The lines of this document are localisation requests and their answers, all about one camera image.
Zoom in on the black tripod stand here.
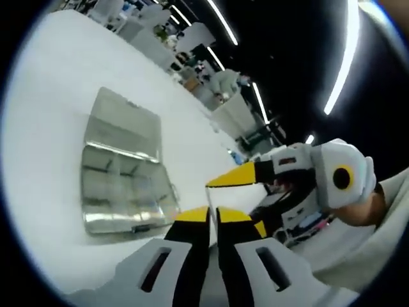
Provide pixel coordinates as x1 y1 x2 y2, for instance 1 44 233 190
236 118 285 151

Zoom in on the white desk divider panel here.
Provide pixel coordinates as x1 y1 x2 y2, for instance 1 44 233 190
130 28 173 65

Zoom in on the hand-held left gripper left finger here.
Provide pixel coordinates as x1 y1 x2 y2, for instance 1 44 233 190
68 205 211 307

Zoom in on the ceiling light strip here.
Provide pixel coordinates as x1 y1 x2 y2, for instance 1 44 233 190
207 0 239 45
324 0 360 116

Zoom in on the clear plastic guide fixture box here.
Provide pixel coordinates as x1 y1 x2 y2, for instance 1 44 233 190
79 86 180 237

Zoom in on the white partition board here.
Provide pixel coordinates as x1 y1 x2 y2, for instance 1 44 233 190
212 92 255 141

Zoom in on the green potted plant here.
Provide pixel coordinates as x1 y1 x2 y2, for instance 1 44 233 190
153 25 169 41

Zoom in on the blue cloth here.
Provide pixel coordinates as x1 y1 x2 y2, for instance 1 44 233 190
228 150 247 164

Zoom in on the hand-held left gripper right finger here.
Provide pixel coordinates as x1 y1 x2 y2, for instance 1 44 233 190
216 207 346 307

